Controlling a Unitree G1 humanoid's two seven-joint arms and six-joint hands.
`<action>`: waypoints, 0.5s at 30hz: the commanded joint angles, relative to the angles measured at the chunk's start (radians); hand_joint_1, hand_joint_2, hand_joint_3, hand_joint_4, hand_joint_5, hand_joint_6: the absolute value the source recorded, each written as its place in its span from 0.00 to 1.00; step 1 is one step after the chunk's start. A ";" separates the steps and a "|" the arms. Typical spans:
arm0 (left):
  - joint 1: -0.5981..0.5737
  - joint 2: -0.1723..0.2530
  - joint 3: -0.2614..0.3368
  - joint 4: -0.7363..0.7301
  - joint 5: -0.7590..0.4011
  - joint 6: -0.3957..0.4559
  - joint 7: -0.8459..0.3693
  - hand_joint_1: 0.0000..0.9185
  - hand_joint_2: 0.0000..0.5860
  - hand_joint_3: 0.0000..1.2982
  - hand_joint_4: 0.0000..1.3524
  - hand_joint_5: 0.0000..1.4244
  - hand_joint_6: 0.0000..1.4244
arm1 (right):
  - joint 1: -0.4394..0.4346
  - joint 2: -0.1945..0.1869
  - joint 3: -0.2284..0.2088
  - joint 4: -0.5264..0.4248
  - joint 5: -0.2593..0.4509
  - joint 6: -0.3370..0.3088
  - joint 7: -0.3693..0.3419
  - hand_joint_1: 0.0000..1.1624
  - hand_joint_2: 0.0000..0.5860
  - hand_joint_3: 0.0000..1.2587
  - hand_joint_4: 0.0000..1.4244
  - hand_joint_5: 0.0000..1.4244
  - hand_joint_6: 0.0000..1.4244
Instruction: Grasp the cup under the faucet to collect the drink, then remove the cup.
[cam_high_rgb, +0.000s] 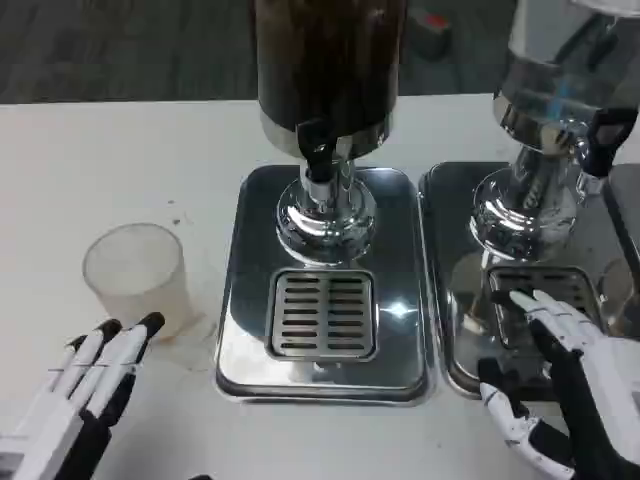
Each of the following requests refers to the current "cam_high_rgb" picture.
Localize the dark drink dispenser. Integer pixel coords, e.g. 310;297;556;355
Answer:
254;0;409;267

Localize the clear ribbed glass cup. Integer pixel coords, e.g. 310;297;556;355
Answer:
82;223;194;342

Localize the grey box with red button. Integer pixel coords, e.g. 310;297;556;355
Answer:
407;9;454;59

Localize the steel slotted drip grid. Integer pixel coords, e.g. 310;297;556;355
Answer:
487;266;609;351
269;269;379;361

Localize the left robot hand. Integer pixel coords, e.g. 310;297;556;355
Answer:
0;312;167;480

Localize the clear drink dispenser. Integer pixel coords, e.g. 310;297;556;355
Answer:
468;0;640;262

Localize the steel drip tray base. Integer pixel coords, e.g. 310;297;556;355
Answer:
418;160;622;402
214;164;432;404

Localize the black tap handle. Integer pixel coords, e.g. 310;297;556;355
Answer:
297;119;344;184
583;107;640;179

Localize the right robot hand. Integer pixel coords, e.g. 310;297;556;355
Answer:
477;288;640;480

